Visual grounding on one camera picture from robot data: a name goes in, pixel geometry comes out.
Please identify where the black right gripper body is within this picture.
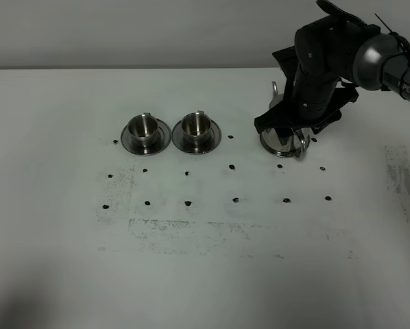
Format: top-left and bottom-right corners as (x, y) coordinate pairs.
(273, 15), (370, 128)

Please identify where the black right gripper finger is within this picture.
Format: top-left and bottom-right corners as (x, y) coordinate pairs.
(311, 110), (341, 134)
(254, 102), (293, 134)

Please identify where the stainless steel teapot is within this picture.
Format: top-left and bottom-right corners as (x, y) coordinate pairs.
(259, 81), (311, 160)

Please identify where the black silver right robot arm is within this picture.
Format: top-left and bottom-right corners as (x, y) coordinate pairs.
(254, 13), (410, 136)

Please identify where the right steel saucer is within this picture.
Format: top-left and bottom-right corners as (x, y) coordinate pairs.
(171, 121), (221, 154)

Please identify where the steel saucer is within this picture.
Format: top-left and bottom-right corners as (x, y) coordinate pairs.
(171, 121), (221, 154)
(121, 113), (171, 156)

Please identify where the right steel teacup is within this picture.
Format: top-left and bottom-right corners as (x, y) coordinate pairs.
(181, 111), (211, 145)

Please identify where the steel teacup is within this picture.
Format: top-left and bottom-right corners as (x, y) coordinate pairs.
(126, 113), (158, 147)
(181, 111), (211, 145)

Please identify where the left steel saucer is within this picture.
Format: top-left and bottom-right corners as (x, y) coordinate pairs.
(121, 113), (171, 156)

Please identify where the left steel teacup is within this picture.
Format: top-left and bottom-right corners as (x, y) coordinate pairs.
(126, 113), (158, 147)

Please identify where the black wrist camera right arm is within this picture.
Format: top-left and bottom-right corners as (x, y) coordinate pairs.
(316, 0), (366, 27)

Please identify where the black braided cable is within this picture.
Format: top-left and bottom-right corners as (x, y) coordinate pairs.
(374, 13), (410, 69)

